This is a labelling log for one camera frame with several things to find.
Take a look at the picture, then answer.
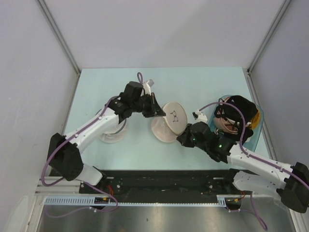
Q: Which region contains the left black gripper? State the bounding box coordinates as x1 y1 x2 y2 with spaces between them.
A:
131 92 165 118

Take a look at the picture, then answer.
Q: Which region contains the pink mesh laundry bag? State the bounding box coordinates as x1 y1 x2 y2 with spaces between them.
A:
151 101 188 143

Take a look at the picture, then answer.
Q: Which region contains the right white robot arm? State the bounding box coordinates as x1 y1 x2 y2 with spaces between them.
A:
177 122 309 213

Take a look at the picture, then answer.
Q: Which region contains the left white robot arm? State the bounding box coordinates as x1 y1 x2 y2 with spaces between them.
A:
46 80 166 193

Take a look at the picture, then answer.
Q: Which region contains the pink bra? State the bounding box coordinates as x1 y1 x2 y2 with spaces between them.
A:
213 117 239 134

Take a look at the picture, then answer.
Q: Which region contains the grey-trimmed mesh laundry bag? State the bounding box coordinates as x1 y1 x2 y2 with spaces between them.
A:
97 108 127 143

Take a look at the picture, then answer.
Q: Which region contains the black bra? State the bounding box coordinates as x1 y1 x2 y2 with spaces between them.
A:
213 95 257 142

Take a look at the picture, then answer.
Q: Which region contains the teal plastic basin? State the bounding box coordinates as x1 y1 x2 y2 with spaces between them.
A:
209 95 264 151

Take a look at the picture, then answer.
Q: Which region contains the yellow garment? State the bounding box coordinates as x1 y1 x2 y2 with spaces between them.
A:
248 109 261 130

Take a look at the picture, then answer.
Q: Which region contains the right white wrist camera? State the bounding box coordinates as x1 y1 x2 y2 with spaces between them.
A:
192 110 208 124

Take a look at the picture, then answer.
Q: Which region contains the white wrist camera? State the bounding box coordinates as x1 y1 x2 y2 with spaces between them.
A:
192 110 208 124
142 79 154 95

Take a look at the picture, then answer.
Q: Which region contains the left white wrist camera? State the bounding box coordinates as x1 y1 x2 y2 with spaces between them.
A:
142 79 154 95

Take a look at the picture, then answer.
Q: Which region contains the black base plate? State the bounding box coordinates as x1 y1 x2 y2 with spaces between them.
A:
49 170 252 203

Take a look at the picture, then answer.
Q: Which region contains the white slotted cable duct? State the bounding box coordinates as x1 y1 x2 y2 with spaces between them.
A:
44 196 235 207

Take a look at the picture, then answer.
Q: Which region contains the aluminium side rail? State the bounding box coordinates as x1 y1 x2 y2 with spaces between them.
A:
246 70 305 232

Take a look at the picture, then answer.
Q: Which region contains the left aluminium frame post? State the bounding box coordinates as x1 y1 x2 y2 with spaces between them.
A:
35 0 81 76

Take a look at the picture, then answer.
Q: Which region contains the aluminium frame post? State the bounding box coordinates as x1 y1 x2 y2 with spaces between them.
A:
246 0 293 75
35 0 81 76

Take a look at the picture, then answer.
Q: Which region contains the right aluminium frame post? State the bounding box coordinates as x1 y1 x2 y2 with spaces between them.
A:
246 0 293 75

